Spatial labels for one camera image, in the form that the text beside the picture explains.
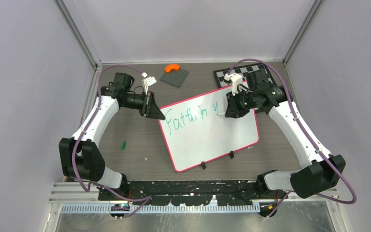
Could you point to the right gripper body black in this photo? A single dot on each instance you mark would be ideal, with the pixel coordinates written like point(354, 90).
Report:
point(249, 99)

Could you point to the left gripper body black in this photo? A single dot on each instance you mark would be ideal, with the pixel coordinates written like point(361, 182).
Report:
point(136, 102)

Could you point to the whiteboard with pink frame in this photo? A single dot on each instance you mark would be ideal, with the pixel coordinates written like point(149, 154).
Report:
point(193, 132)

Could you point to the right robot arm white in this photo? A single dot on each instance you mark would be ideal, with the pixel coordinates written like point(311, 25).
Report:
point(320, 170)

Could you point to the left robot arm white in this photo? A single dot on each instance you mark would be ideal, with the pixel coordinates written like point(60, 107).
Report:
point(80, 156)

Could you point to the black white chessboard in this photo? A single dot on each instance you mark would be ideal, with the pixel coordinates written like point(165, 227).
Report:
point(243, 70)

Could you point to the grey studded baseplate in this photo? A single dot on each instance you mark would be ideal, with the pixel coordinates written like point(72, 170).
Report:
point(175, 78)

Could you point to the orange curved piece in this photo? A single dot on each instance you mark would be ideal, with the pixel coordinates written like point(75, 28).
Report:
point(171, 67)

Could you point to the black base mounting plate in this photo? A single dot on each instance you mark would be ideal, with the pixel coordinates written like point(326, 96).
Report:
point(191, 193)

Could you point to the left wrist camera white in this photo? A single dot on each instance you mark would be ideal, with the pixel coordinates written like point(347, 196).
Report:
point(147, 81)

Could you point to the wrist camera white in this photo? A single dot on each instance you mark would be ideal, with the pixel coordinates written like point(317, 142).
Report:
point(235, 80)
point(147, 81)

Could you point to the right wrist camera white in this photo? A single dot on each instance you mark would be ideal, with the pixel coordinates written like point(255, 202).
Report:
point(235, 80)

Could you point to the aluminium slotted rail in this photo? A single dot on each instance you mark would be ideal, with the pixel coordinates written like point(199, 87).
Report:
point(124, 208)

